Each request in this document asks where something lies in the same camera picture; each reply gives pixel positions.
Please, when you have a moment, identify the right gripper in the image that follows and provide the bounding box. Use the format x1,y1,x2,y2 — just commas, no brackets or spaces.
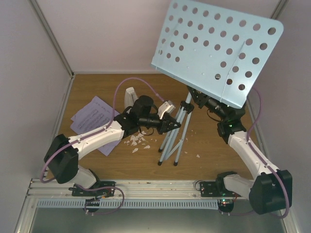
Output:
186,83,227,121

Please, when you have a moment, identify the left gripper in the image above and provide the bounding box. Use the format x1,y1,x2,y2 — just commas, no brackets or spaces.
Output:
138,112,181,133

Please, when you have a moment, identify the white metronome body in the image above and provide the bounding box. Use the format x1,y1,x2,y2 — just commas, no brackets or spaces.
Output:
124,87,138,108

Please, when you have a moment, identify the light blue music stand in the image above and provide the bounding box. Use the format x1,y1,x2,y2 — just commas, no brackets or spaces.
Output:
150,0,285,167

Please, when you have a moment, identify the sheet music paper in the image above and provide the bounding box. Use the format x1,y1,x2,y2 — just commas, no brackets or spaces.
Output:
98,140,120,156
70,96,113,134

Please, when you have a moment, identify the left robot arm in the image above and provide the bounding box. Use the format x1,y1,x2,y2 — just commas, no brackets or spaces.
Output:
44,95,181,196

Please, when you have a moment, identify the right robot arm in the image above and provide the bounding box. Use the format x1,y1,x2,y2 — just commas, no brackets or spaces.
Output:
188,87,293,219

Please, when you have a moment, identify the white debris pile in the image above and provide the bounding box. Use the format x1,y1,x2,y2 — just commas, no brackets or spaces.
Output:
123,133,146,146

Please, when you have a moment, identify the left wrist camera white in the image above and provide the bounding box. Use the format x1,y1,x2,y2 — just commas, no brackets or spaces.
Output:
157,100,175,119

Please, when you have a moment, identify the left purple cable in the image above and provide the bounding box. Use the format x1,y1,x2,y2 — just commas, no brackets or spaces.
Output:
40,77,166,183

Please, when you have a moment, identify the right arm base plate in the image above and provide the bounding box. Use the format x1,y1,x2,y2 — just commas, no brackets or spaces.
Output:
199,181,241,198

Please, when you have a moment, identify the slotted cable duct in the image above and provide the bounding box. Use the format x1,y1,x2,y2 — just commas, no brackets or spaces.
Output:
37,199,218,210

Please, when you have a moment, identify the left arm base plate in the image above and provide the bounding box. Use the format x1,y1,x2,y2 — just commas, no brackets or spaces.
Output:
69,181,116,197

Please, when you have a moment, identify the right aluminium frame post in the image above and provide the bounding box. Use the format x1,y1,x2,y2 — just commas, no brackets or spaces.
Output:
270,0,289,20

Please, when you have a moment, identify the aluminium frame post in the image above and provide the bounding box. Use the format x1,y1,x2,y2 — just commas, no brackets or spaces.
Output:
29,0,74,79
270,0,289,20

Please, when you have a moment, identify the aluminium front rail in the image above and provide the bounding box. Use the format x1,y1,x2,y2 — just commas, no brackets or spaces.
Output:
26,180,236,200

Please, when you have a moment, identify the left aluminium frame post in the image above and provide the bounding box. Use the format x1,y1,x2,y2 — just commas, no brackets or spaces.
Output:
29,0,74,79

